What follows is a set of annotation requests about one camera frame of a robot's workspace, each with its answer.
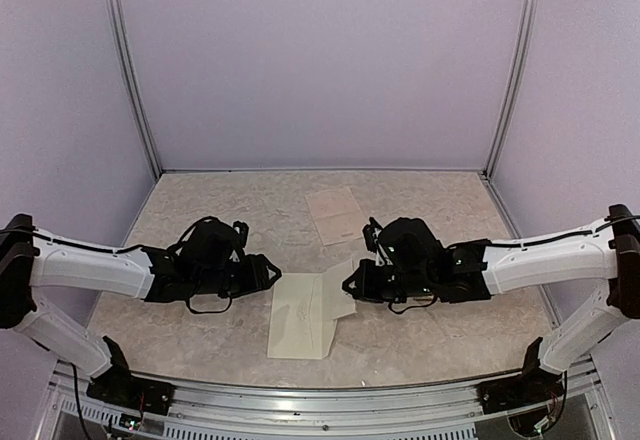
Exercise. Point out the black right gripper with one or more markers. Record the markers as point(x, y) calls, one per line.
point(364, 291)

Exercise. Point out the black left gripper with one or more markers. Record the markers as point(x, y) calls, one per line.
point(257, 279)

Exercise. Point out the cream paper envelope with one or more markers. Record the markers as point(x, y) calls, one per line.
point(298, 329)

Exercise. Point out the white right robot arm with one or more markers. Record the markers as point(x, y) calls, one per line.
point(410, 262)

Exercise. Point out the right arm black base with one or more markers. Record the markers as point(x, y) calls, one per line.
point(530, 386)

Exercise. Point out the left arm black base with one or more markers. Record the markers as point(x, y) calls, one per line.
point(118, 386)

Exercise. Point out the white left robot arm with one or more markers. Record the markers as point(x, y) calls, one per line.
point(209, 258)

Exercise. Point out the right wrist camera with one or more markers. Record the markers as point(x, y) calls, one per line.
point(370, 234)

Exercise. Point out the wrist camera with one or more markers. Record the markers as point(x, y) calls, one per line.
point(239, 240)
point(370, 234)

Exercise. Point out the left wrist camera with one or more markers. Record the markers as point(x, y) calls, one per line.
point(239, 240)

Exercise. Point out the left aluminium frame post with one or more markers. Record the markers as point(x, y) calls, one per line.
point(131, 84)

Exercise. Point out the aluminium frame post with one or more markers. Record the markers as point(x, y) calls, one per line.
point(131, 84)
point(514, 80)

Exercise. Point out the right aluminium frame post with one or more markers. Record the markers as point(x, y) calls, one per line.
point(514, 80)

